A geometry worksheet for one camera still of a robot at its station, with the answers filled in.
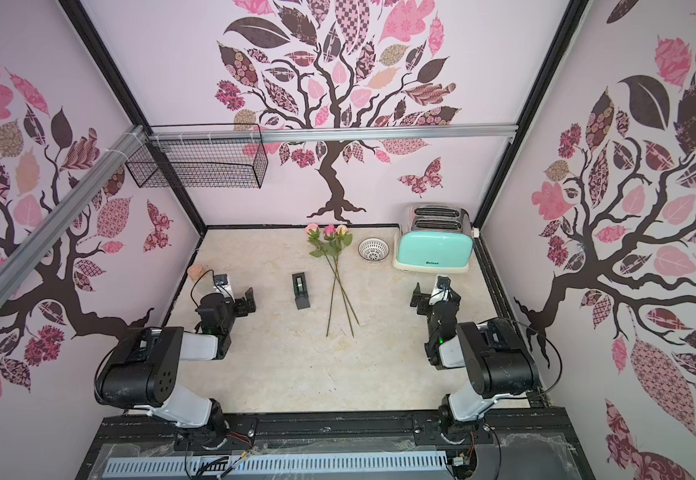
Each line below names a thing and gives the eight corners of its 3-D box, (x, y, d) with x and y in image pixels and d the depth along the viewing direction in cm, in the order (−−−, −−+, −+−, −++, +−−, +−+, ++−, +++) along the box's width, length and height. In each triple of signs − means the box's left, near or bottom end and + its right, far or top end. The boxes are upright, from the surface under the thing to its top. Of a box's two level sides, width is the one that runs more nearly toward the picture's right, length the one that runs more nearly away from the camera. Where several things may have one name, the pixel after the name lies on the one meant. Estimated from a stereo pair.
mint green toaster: (395, 273, 107) (400, 241, 93) (391, 237, 119) (395, 204, 105) (462, 273, 107) (478, 241, 93) (452, 237, 119) (464, 204, 105)
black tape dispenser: (298, 310, 98) (295, 300, 93) (294, 281, 105) (291, 271, 100) (310, 307, 98) (308, 297, 94) (305, 279, 106) (303, 269, 101)
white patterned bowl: (358, 260, 110) (358, 254, 107) (358, 243, 116) (358, 237, 113) (389, 260, 110) (390, 254, 107) (387, 243, 116) (388, 237, 113)
